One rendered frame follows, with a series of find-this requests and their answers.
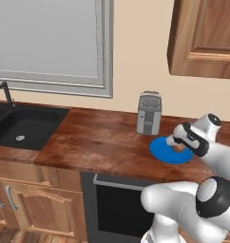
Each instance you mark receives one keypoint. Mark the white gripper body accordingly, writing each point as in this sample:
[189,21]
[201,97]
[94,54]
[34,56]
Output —
[172,140]

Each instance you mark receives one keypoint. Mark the black dishwasher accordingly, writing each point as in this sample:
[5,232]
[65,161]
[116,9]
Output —
[117,209]

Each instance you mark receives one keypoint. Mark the brown onion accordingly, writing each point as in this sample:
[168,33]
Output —
[178,148]

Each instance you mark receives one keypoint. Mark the grey toaster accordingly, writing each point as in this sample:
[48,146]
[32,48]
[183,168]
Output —
[148,117]

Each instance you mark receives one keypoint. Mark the black sink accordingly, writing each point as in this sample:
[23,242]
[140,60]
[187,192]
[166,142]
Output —
[28,126]

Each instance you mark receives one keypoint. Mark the grey framed window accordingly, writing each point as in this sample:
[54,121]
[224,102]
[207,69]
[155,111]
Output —
[47,38]

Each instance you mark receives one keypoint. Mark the wooden drawer front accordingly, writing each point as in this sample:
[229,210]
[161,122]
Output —
[12,171]

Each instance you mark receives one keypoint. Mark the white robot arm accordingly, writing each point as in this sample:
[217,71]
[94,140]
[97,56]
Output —
[180,205]

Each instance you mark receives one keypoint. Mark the blue plate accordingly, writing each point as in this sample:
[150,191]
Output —
[161,151]

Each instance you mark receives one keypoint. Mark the black tap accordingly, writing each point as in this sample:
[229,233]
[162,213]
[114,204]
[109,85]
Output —
[6,91]

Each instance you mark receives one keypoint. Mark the wooden wall cupboard door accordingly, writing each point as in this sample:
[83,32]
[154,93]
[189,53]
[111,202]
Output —
[208,34]

